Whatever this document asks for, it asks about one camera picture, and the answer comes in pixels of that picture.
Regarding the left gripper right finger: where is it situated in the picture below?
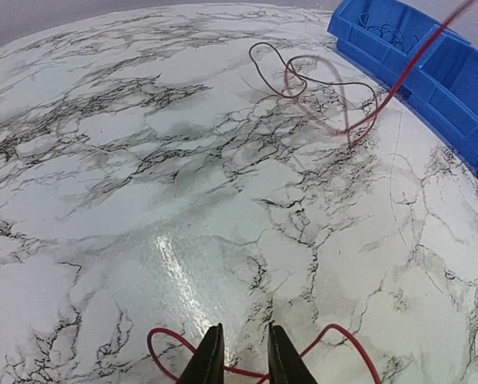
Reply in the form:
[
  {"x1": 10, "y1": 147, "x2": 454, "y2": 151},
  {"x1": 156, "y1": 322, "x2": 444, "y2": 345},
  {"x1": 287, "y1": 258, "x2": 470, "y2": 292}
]
[{"x1": 267, "y1": 323, "x2": 317, "y2": 384}]

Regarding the middle blue storage bin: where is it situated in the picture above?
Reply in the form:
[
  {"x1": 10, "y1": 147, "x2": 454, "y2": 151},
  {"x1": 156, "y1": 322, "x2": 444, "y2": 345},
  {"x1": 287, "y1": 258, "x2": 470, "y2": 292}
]
[{"x1": 404, "y1": 31, "x2": 478, "y2": 159}]

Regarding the far blue storage bin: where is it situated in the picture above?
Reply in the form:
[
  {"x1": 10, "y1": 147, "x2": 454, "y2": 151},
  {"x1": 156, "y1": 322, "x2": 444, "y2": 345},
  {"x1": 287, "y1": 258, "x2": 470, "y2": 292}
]
[{"x1": 327, "y1": 0, "x2": 439, "y2": 86}]

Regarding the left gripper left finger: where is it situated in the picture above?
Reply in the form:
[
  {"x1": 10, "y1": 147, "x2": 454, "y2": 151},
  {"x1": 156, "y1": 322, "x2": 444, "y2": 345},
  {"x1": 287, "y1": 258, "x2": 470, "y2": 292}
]
[{"x1": 177, "y1": 323, "x2": 224, "y2": 384}]

